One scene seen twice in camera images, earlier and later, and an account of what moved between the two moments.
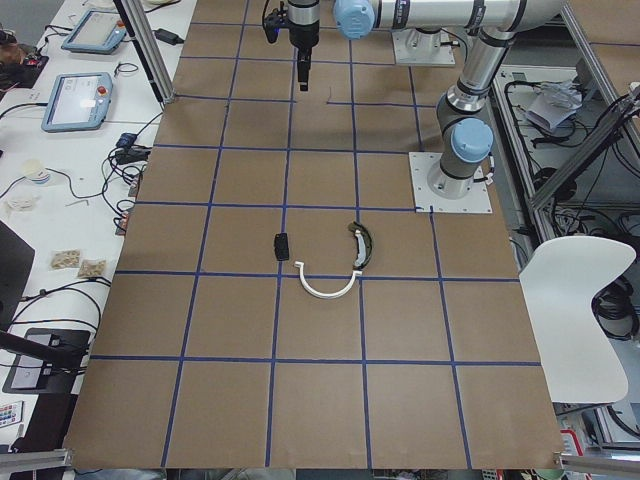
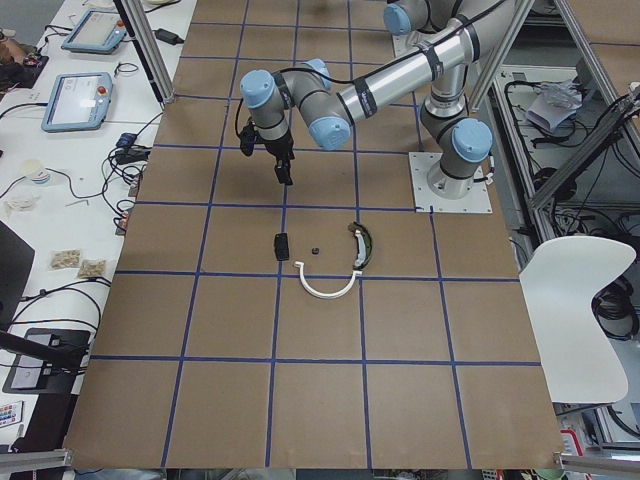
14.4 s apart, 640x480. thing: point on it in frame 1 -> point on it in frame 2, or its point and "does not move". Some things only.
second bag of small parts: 92,268 does not move
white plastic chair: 560,277 does not move
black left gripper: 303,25 -> 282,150
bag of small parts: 65,258 does not move
